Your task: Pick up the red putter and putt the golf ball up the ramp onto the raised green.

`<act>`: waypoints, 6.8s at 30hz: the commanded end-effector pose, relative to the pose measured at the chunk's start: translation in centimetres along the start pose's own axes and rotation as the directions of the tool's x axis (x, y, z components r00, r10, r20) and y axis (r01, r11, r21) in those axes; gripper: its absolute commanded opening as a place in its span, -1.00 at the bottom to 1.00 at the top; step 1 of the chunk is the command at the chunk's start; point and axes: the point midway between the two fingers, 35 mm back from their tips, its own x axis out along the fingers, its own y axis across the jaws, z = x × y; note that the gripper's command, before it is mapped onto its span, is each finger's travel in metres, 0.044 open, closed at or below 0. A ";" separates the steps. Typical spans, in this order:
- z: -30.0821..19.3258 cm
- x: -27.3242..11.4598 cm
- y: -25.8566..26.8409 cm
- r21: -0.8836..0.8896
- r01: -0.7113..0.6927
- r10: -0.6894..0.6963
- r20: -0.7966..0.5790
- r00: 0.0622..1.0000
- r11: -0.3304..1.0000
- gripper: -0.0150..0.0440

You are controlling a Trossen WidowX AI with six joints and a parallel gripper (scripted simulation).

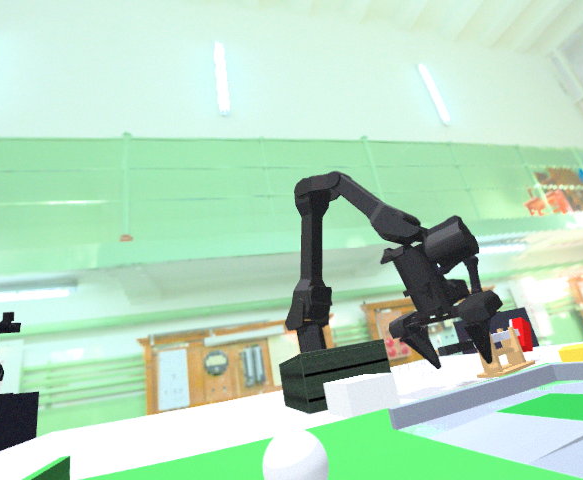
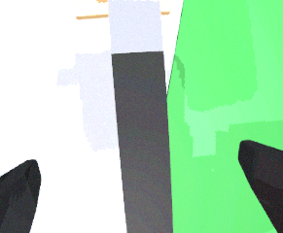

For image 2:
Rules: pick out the green flat mat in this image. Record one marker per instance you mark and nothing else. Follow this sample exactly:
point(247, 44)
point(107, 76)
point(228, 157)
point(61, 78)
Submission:
point(225, 86)

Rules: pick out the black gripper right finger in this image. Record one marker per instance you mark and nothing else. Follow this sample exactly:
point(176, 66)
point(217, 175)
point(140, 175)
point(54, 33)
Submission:
point(263, 168)

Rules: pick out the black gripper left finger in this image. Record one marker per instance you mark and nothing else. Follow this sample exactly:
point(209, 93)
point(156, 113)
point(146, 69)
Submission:
point(19, 195)

